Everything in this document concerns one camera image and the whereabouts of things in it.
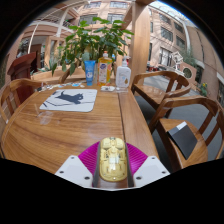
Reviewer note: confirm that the dark red wooden pedestal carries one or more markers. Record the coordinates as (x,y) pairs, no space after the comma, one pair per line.
(21,66)

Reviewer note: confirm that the wooden armchair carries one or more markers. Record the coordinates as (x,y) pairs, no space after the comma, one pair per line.
(150,93)
(71,74)
(173,103)
(13,85)

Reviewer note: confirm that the dark bust statue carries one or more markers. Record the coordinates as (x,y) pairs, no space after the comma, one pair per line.
(23,48)

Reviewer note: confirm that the white pump bottle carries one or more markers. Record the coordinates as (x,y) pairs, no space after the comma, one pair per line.
(123,76)

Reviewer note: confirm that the blue tube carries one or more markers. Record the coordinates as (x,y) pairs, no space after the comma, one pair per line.
(89,73)

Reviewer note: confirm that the small white case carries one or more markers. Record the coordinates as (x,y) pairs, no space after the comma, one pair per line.
(107,88)

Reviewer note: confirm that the yellow flowering plant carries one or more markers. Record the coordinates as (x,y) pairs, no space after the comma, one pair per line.
(202,88)

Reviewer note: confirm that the green leafy potted plant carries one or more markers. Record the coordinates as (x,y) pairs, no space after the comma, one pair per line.
(90,40)

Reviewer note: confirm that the white cat-print mouse pad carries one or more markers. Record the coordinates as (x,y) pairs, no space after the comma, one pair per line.
(66,101)

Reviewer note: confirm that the white geometric sculpture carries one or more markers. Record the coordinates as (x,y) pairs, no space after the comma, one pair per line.
(177,60)

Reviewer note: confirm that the yellow computer mouse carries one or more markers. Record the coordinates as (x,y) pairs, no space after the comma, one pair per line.
(113,160)

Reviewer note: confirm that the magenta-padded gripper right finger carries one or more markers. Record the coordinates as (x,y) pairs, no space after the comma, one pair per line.
(150,170)

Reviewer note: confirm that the wooden planter box with succulent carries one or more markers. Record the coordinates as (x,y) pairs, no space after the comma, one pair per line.
(46,75)

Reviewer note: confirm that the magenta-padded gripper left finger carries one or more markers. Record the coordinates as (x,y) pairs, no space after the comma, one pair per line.
(73,170)

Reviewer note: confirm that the yellow liquid bottle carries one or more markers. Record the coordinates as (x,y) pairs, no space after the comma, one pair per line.
(104,70)

